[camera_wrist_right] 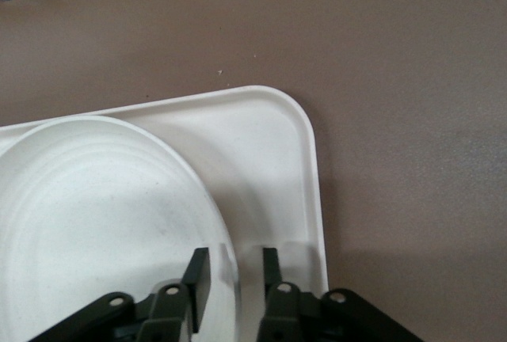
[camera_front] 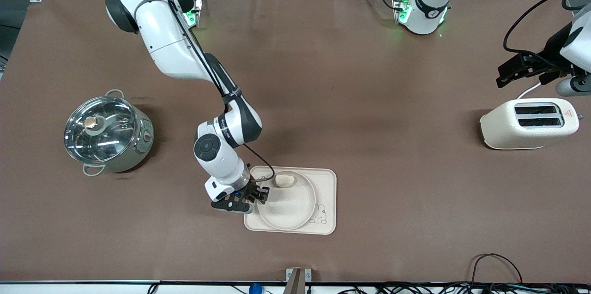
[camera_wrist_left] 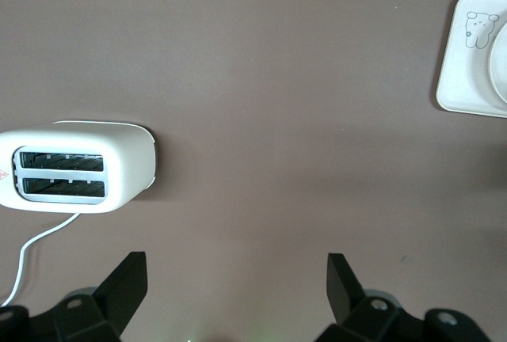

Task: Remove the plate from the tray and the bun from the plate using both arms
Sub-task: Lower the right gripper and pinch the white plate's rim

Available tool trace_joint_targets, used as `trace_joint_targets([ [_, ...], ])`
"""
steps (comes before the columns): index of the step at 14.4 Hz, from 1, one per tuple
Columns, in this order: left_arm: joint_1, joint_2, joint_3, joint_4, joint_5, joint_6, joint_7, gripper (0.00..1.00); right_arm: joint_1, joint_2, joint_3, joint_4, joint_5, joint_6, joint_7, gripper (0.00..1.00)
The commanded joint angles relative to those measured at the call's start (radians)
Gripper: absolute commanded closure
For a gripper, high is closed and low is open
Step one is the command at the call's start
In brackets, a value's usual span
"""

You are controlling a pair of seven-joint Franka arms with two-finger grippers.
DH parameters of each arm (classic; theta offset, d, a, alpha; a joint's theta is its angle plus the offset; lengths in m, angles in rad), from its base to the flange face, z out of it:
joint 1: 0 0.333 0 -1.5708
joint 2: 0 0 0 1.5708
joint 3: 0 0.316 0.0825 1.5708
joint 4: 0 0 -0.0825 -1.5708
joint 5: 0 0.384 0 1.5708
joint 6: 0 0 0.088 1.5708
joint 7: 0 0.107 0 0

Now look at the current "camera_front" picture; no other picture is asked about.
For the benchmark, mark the white steamed bun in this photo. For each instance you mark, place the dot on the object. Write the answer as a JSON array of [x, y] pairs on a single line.
[[284, 180]]

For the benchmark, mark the cream round plate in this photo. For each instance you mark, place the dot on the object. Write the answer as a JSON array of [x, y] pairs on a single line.
[[288, 208]]

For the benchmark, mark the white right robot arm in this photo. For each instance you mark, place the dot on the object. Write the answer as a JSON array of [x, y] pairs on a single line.
[[171, 40]]

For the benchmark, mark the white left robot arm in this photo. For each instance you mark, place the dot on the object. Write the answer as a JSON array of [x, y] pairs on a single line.
[[429, 8]]

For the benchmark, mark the cream two-slot toaster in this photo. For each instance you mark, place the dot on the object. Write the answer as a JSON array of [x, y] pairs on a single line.
[[526, 130]]

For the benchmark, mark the beige rectangular rabbit tray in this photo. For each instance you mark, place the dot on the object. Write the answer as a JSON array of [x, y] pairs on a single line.
[[323, 201]]

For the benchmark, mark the blue round cap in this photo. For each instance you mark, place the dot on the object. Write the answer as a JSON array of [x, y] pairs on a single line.
[[255, 289]]

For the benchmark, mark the grey electric cooking pot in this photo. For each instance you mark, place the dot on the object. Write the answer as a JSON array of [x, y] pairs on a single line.
[[138, 146]]

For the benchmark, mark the brown table cover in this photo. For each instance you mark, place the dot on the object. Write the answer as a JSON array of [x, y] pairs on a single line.
[[351, 100]]

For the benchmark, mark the glass pot lid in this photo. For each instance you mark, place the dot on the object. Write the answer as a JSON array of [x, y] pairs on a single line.
[[101, 130]]

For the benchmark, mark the grey metal camera bracket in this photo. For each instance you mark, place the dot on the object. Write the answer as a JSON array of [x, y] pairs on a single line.
[[298, 280]]

